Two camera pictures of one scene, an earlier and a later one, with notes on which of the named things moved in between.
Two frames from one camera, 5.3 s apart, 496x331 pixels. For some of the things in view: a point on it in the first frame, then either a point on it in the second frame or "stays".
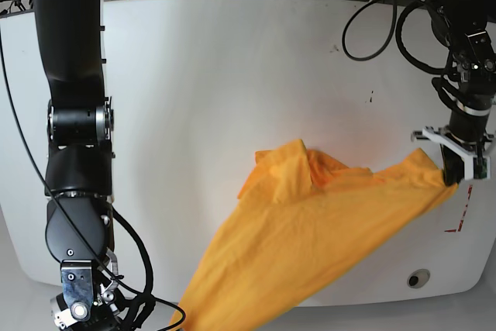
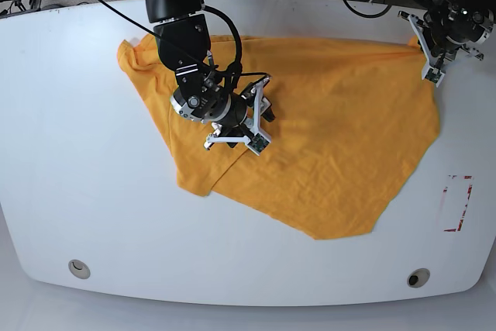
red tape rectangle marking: x=459 y=227 stays
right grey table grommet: x=418 y=278 stays
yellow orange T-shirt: x=302 y=221 to x=353 y=122
